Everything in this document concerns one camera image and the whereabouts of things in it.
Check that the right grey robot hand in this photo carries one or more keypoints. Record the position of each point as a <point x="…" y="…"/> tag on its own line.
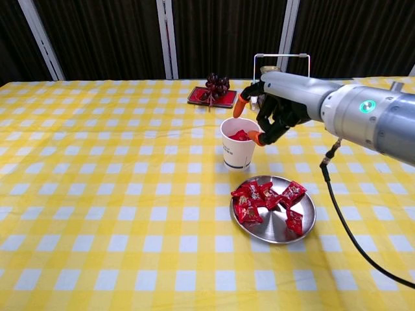
<point x="291" y="90"/>

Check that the red candy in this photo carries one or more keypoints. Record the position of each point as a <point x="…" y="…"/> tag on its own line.
<point x="294" y="222"/>
<point x="241" y="134"/>
<point x="231" y="137"/>
<point x="240" y="193"/>
<point x="269" y="196"/>
<point x="248" y="211"/>
<point x="293" y="192"/>
<point x="256" y="191"/>

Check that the white paper cup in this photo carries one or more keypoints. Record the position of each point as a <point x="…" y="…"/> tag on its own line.
<point x="236" y="155"/>

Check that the dark green gold tin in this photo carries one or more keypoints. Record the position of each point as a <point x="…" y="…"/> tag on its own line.
<point x="270" y="69"/>

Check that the red rectangular tray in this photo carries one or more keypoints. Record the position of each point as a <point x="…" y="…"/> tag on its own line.
<point x="227" y="98"/>

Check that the dark purple grape bunch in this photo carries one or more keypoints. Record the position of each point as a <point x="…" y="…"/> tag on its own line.
<point x="217" y="84"/>

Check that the round steel plate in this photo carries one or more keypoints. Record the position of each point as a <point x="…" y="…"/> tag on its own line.
<point x="272" y="226"/>

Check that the black pleated curtain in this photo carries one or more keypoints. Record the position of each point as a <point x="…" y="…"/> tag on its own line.
<point x="97" y="39"/>

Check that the yellow white checked tablecloth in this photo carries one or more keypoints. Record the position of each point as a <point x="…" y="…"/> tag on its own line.
<point x="97" y="194"/>

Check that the white metal frame post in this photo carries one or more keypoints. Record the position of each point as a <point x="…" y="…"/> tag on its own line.
<point x="167" y="39"/>
<point x="42" y="42"/>
<point x="412" y="72"/>
<point x="289" y="32"/>

